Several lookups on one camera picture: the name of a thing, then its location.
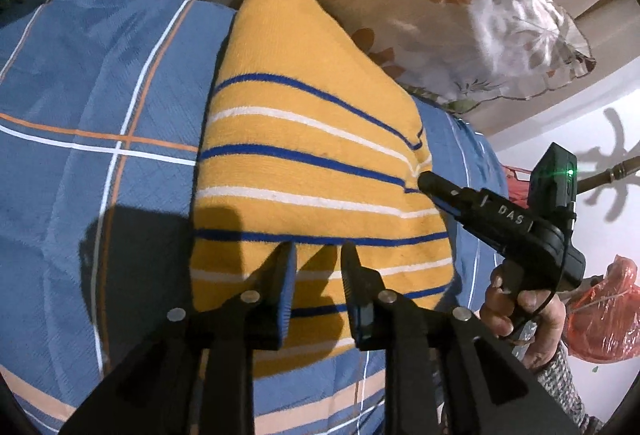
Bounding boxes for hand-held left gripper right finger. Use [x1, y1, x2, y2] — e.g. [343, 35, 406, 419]
[341, 241, 583, 435]

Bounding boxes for yellow striped sweater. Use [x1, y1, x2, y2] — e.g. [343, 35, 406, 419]
[190, 0, 458, 378]

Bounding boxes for person's right forearm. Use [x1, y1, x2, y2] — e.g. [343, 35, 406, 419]
[537, 342, 608, 435]

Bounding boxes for thin black cable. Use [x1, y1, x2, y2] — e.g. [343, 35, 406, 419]
[510, 210, 577, 331]

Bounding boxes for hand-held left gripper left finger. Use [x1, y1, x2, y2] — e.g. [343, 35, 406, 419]
[60, 242, 299, 435]

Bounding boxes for beige upholstered headboard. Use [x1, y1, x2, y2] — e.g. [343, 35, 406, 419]
[132, 0, 640, 137]

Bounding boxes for red plastic bag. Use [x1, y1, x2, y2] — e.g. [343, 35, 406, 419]
[565, 254, 640, 362]

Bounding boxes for blue plaid bedsheet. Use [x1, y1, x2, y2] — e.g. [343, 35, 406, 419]
[0, 0, 516, 435]

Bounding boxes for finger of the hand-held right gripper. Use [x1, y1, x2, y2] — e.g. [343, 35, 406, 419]
[417, 171, 484, 227]

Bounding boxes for person's right hand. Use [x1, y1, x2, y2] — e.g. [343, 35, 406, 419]
[479, 262, 567, 370]

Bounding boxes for dark metal rod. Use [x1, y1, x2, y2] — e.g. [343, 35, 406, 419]
[575, 159, 640, 197]

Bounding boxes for white pillow with leaf print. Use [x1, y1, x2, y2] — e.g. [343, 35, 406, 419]
[300, 0, 597, 116]

